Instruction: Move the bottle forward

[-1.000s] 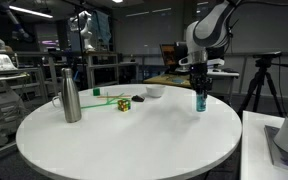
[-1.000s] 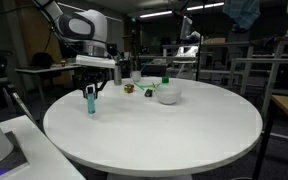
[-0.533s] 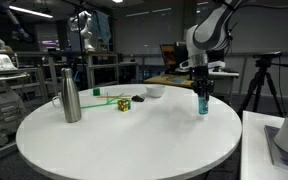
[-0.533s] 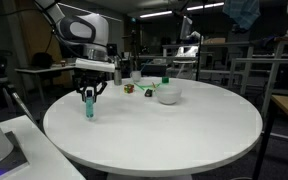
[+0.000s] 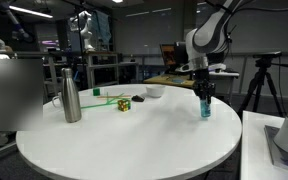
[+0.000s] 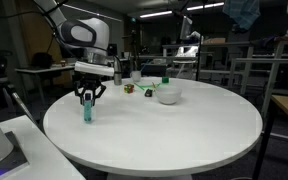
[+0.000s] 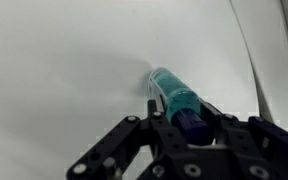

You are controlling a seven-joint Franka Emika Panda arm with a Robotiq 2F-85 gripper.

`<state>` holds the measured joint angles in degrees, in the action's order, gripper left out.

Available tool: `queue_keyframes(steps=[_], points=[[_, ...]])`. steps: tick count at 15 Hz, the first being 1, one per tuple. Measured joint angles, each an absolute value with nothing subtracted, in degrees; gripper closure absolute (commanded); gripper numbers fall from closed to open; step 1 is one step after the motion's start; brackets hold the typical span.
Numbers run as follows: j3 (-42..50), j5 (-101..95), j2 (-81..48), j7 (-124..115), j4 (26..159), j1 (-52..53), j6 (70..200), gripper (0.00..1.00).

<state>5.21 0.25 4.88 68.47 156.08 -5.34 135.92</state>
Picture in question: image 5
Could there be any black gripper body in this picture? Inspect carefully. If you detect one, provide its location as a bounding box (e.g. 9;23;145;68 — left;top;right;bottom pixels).
193;69;216;98

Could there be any small blue bottle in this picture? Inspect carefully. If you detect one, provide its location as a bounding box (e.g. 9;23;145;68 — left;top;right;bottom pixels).
199;97;212;118

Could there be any stainless steel water bottle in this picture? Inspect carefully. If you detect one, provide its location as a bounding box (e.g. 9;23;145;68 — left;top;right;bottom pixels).
60;67;83;124

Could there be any white desk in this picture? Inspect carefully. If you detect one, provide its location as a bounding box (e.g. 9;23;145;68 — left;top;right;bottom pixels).
208;68;241;98

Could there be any white bowl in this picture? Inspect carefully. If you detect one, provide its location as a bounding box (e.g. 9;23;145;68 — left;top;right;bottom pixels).
145;84;167;99

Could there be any monitor with orange screen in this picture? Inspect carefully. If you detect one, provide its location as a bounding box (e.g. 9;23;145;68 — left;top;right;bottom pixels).
159;43;188;67

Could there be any small black object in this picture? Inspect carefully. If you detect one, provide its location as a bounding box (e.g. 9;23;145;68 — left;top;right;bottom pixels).
131;94;146;103

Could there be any white robot platform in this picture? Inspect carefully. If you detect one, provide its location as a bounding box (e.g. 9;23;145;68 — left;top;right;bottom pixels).
239;110;288;180

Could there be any Rubik's cube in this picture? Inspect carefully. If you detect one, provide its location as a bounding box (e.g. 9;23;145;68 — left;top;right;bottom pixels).
117;98;132;113

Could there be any short green stick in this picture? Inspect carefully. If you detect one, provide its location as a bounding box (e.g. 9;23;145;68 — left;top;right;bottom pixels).
105;92;125;106

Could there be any orange stick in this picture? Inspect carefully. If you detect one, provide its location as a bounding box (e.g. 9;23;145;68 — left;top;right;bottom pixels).
96;95;132;99

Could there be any long green stick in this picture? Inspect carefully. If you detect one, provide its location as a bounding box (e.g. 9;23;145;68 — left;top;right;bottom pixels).
80;100;119;111

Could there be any hanging blue cloth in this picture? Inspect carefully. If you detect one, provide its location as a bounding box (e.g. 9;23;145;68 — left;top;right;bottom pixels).
93;9;113;43

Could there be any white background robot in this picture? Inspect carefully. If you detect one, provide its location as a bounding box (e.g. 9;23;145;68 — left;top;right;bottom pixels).
69;10;96;52

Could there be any long ceiling light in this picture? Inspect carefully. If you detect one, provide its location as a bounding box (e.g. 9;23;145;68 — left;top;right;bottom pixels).
0;0;54;20

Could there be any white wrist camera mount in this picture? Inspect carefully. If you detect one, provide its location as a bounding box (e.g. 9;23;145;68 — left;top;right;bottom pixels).
175;62;227;74

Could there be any black camera tripod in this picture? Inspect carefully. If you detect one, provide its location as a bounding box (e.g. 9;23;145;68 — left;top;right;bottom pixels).
238;57;288;118

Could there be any black camera on tripod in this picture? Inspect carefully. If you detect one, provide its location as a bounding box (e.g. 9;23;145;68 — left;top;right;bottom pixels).
252;50;283;60

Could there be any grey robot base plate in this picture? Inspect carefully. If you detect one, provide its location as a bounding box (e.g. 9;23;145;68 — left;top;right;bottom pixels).
264;124;288;176

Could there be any grey metal frame table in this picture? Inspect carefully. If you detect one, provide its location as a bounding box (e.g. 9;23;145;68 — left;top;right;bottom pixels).
83;51;120;90

